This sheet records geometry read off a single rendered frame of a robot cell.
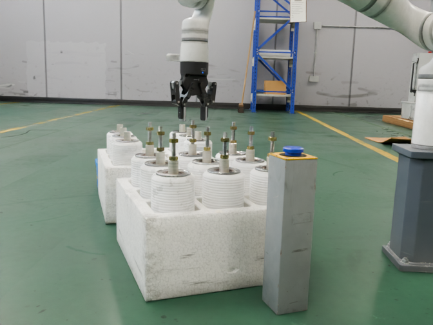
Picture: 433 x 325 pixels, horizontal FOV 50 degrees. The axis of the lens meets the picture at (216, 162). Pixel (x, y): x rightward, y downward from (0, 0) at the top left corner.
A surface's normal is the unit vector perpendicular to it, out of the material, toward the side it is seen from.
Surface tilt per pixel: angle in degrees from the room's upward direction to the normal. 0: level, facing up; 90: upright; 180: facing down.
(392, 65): 90
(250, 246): 90
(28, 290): 0
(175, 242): 90
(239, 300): 0
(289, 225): 90
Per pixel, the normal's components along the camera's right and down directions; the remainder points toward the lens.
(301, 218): 0.35, 0.18
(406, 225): -0.73, 0.10
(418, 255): -0.04, 0.18
